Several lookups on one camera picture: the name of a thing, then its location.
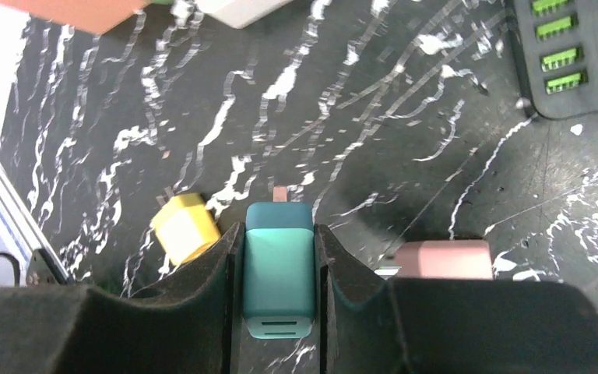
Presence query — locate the aluminium frame rail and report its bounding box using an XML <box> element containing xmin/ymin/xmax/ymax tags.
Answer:
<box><xmin>0</xmin><ymin>161</ymin><xmax>74</xmax><ymax>287</ymax></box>

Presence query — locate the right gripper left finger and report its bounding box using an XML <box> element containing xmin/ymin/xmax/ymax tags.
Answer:
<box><xmin>0</xmin><ymin>223</ymin><xmax>244</xmax><ymax>373</ymax></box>

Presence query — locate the black power strip with USB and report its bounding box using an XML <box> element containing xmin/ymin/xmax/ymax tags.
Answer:
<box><xmin>506</xmin><ymin>0</ymin><xmax>598</xmax><ymax>119</ymax></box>

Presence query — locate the teal plug adapter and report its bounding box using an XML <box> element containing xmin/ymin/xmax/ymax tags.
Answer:
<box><xmin>243</xmin><ymin>202</ymin><xmax>316</xmax><ymax>340</ymax></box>

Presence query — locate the white power strip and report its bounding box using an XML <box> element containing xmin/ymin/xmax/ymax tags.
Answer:
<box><xmin>195</xmin><ymin>0</ymin><xmax>291</xmax><ymax>29</ymax></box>

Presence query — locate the yellow plug adapter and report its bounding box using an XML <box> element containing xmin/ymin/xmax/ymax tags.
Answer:
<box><xmin>151</xmin><ymin>193</ymin><xmax>221</xmax><ymax>266</ymax></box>

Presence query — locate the peach desk file organizer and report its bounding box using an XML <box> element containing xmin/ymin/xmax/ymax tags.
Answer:
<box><xmin>0</xmin><ymin>0</ymin><xmax>151</xmax><ymax>35</ymax></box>

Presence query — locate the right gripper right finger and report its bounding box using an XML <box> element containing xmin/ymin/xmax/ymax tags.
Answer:
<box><xmin>315</xmin><ymin>224</ymin><xmax>598</xmax><ymax>373</ymax></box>

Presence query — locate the pink plug adapter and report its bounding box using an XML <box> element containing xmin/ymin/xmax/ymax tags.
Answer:
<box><xmin>395</xmin><ymin>239</ymin><xmax>493</xmax><ymax>280</ymax></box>

